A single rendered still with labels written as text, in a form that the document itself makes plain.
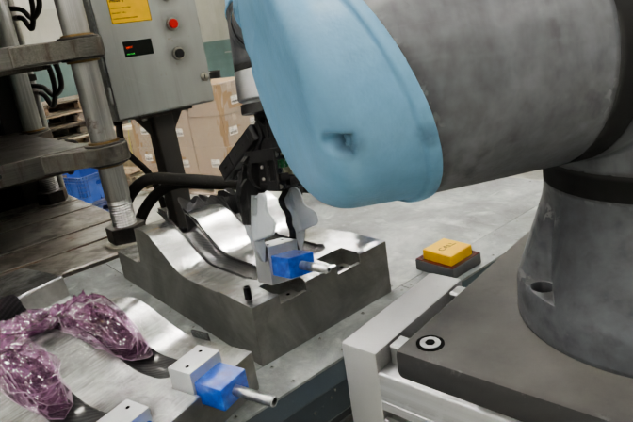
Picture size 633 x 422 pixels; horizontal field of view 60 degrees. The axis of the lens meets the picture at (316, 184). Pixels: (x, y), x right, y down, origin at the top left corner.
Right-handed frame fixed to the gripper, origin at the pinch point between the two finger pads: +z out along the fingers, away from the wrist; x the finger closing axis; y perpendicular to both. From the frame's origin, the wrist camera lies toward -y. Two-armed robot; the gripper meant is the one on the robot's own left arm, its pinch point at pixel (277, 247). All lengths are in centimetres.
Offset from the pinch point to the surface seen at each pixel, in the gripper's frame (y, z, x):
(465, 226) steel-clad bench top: -5, 7, 50
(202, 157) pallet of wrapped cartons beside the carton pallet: -373, -15, 182
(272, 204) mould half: -25.1, -3.1, 16.8
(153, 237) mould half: -27.7, -1.4, -6.7
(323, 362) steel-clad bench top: 6.1, 15.4, 0.8
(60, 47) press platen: -67, -42, -6
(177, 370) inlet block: 4.9, 9.7, -18.9
